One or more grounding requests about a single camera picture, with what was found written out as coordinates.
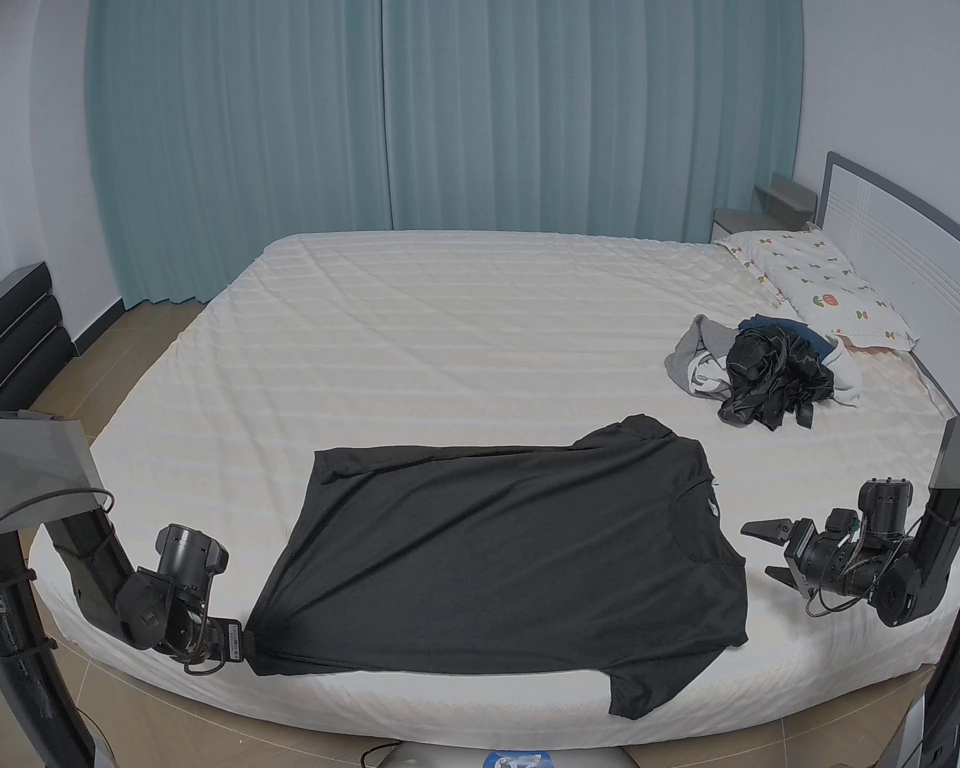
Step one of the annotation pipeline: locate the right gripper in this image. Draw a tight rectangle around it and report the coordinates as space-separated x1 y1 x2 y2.
741 516 876 602

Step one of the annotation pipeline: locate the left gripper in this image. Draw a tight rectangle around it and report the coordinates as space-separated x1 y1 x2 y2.
213 616 258 665

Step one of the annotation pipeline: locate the black T-shirt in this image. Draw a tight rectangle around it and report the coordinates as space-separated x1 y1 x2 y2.
243 412 752 721

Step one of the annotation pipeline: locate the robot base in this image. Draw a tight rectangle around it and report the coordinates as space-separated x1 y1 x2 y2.
375 738 640 768

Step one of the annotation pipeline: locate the pile of clothes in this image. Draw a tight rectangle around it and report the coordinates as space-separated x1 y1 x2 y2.
663 313 864 433

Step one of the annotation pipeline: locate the bed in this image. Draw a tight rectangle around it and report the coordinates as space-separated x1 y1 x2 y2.
26 150 960 751

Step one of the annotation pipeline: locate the white printed pillow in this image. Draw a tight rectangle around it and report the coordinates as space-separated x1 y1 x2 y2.
712 228 921 354

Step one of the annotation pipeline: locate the grey bedside table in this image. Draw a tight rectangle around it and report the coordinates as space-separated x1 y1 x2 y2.
711 172 819 243

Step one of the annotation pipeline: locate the black chest of drawers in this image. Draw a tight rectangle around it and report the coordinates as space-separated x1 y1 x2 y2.
0 261 77 415

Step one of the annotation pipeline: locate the blue-green curtain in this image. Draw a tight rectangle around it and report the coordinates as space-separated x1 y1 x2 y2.
84 0 395 310
381 0 805 243

